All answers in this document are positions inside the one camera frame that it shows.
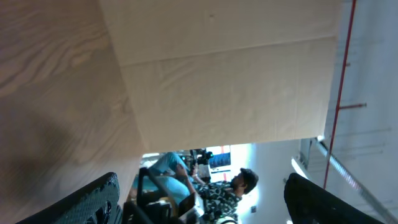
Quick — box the cardboard side panel left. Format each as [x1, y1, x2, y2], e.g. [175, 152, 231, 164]
[101, 0, 343, 152]

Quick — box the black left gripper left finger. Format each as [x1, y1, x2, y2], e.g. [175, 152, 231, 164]
[19, 172, 121, 224]

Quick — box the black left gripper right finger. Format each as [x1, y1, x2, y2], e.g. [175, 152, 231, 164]
[284, 173, 382, 224]

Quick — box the person in patterned shirt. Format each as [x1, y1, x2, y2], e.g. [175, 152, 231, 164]
[149, 152, 259, 223]

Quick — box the red ceiling pipe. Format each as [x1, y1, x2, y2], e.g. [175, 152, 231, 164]
[323, 0, 366, 189]

